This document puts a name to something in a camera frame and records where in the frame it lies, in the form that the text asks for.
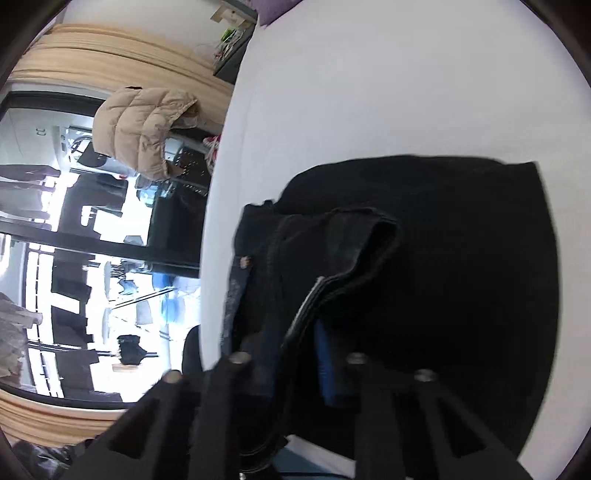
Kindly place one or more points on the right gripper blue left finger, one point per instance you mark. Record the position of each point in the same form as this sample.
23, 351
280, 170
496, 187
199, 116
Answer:
262, 349

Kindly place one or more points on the black clothes rack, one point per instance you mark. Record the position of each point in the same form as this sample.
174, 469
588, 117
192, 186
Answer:
184, 180

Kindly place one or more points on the black framed glass door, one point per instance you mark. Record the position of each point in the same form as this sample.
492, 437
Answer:
99, 266

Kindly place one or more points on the purple pillow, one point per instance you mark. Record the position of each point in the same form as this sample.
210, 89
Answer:
270, 10

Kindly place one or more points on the beige curtain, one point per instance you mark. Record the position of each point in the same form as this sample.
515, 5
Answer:
104, 59

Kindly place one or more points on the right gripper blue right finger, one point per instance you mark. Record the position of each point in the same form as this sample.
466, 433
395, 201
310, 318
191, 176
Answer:
342, 362

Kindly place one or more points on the beige puffer jacket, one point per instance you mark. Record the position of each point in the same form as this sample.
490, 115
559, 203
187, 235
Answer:
132, 125

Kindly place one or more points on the dark grey nightstand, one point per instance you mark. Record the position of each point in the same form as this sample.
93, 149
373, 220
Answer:
242, 19

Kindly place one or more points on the black denim pants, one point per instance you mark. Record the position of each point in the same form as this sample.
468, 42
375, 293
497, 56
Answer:
446, 264

